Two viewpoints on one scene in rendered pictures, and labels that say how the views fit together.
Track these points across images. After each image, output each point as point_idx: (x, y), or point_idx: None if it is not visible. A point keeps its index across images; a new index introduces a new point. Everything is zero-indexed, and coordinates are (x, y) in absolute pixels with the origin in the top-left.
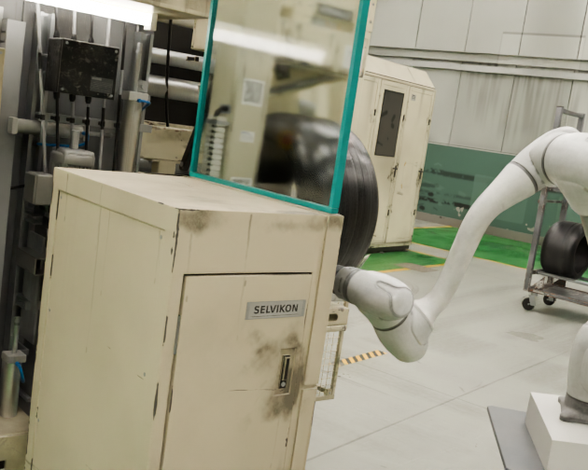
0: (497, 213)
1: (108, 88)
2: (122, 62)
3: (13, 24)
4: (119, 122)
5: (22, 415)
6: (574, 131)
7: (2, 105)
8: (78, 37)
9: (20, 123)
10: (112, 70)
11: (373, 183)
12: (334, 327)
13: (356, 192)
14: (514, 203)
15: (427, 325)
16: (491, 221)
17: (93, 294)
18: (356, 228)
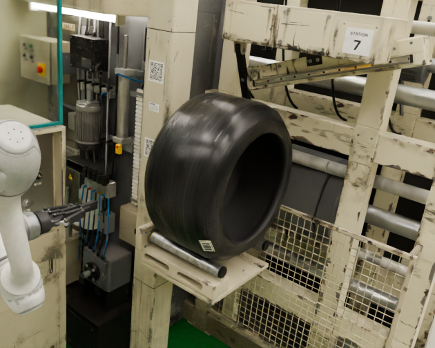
0: None
1: (89, 64)
2: (117, 48)
3: (83, 28)
4: (116, 88)
5: (68, 239)
6: None
7: (82, 74)
8: (123, 34)
9: (83, 84)
10: (90, 53)
11: (196, 168)
12: (199, 295)
13: (172, 171)
14: None
15: (0, 283)
16: None
17: None
18: (170, 204)
